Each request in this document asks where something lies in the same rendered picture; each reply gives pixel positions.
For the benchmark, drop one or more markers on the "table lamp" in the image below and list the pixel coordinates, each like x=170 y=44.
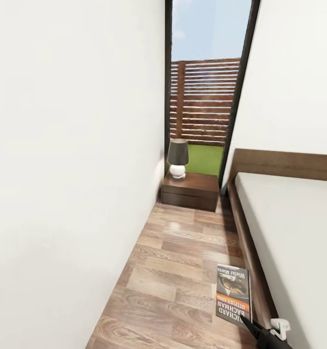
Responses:
x=178 y=156

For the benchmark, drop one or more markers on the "hardback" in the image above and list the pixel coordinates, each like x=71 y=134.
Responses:
x=233 y=295

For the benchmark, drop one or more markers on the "nightstand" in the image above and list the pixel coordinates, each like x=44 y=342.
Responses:
x=193 y=190

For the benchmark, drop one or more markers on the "bed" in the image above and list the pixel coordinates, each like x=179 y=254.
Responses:
x=279 y=203

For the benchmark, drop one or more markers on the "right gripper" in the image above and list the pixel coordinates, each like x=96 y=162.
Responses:
x=266 y=340

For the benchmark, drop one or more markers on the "fixed window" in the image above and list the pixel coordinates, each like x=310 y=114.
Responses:
x=206 y=46

